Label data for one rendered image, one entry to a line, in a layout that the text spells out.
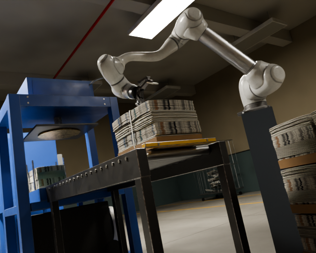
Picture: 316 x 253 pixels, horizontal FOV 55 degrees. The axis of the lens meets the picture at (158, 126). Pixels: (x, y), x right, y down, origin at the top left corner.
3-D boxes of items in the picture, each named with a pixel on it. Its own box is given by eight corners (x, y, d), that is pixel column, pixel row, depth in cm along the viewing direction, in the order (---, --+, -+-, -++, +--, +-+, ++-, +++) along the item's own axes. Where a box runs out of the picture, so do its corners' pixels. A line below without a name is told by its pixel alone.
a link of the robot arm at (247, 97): (259, 107, 217) (251, 78, 221) (273, 98, 199) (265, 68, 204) (239, 109, 212) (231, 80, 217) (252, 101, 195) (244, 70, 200)
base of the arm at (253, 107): (240, 119, 219) (238, 112, 220) (271, 111, 211) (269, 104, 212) (236, 115, 202) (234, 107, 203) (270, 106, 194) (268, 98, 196)
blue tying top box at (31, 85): (95, 100, 287) (92, 81, 291) (28, 99, 251) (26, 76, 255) (77, 114, 322) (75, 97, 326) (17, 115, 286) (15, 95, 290)
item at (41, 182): (67, 188, 310) (64, 163, 315) (38, 193, 292) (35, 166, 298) (56, 192, 339) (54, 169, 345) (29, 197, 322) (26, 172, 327)
